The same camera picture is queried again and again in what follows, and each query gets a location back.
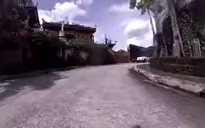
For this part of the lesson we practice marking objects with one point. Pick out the dark green hedge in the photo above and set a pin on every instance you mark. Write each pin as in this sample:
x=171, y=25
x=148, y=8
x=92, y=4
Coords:
x=90, y=53

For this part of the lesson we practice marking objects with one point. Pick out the grey concrete road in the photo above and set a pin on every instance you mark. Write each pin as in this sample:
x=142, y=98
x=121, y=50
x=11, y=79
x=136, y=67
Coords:
x=96, y=100

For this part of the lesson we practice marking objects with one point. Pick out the white car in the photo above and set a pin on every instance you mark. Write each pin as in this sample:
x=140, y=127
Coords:
x=141, y=59

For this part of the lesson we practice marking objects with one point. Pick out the dark building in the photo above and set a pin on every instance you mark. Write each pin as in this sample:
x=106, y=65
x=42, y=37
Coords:
x=140, y=50

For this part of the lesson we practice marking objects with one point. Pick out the building with red roof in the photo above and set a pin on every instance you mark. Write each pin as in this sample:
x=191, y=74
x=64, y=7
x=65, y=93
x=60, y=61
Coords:
x=73, y=31

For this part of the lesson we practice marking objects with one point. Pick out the tree with green leaves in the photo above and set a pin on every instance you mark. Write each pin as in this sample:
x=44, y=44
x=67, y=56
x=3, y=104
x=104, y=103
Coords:
x=152, y=28

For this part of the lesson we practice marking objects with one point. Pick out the raised concrete kerb with pavement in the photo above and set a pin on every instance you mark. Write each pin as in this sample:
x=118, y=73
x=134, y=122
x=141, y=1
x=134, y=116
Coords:
x=176, y=83

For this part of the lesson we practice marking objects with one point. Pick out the group of dark trees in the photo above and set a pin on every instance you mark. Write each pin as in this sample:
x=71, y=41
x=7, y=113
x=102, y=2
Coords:
x=6, y=16

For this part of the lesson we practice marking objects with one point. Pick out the low dark wall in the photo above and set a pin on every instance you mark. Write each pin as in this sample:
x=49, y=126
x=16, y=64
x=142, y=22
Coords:
x=183, y=66

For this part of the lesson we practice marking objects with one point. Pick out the tall grey concrete wall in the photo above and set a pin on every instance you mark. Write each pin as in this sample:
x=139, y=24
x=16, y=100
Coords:
x=200, y=30

